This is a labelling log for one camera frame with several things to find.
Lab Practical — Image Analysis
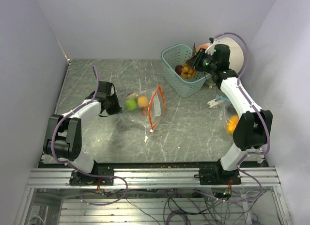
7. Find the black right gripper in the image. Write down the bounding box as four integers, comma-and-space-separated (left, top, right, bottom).
186, 48, 217, 74

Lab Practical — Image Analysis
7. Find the dark red fake fruit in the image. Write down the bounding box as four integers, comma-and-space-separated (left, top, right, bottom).
175, 65, 183, 75

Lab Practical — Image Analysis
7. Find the green fake fruit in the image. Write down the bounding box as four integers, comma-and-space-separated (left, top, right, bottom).
125, 98, 138, 111

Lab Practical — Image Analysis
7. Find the orange fake fruit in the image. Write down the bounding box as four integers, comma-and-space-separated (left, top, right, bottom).
137, 96, 149, 108
226, 115, 239, 134

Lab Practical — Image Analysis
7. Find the clear bag with red zipper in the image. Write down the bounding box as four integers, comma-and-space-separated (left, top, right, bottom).
121, 86, 166, 134

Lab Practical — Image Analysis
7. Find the clear bag with teal zipper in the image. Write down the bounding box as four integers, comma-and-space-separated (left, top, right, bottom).
216, 95, 239, 136

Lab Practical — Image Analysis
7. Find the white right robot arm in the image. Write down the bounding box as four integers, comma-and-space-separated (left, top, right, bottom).
186, 44, 273, 184

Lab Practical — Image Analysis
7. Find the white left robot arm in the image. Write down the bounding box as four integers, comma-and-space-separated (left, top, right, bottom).
43, 81, 123, 185

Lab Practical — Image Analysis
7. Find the light blue perforated plastic basket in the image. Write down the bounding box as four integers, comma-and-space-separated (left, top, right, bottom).
161, 44, 211, 98

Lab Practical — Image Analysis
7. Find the cream cylinder with orange lid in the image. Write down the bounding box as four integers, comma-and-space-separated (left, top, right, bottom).
196, 37, 244, 73

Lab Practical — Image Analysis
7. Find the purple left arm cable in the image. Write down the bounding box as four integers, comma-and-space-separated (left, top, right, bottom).
52, 64, 129, 206

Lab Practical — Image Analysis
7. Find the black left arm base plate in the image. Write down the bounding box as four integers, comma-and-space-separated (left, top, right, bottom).
69, 163, 114, 186

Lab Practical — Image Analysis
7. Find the aluminium frame rail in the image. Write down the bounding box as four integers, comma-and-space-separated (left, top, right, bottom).
26, 167, 281, 189

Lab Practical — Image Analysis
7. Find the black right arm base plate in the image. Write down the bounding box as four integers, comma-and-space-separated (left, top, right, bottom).
194, 168, 241, 185

